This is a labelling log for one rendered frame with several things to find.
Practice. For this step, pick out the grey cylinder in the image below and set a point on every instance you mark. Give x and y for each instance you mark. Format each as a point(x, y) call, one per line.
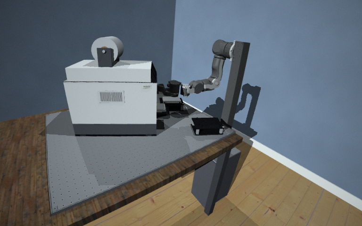
point(110, 42)

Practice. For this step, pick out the black rectangular frame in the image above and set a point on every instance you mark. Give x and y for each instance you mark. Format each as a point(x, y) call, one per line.
point(207, 126)
point(174, 106)

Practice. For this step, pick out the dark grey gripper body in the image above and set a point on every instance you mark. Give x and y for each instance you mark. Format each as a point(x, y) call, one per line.
point(175, 86)

